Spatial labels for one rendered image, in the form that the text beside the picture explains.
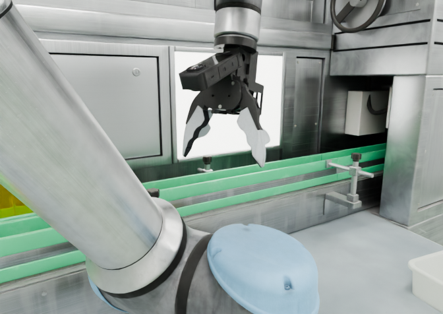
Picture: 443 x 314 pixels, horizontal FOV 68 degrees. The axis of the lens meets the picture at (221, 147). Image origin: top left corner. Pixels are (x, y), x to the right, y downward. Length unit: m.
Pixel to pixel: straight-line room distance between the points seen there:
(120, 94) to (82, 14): 0.21
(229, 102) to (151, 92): 0.46
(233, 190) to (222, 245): 0.58
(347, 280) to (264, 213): 0.28
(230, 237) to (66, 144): 0.20
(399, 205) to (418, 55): 0.49
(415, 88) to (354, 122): 0.35
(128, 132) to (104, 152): 0.66
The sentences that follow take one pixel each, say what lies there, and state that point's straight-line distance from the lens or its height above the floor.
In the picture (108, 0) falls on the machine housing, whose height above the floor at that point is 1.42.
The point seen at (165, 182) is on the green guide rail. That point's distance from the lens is 0.90.
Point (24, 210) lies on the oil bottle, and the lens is 0.79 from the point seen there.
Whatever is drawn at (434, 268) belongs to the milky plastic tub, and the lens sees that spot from 0.97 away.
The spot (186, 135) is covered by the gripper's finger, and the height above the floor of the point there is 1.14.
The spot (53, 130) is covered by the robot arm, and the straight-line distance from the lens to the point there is 0.25.
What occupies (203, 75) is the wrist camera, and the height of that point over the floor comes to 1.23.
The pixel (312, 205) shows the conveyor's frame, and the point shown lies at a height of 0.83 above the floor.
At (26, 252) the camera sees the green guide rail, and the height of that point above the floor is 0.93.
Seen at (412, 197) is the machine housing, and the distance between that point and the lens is 1.25.
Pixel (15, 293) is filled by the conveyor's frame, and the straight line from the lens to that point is 0.71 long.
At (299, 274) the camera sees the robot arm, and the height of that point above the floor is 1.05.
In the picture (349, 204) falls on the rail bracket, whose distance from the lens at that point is 1.10.
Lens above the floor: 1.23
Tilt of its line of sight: 12 degrees down
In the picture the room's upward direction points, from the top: straight up
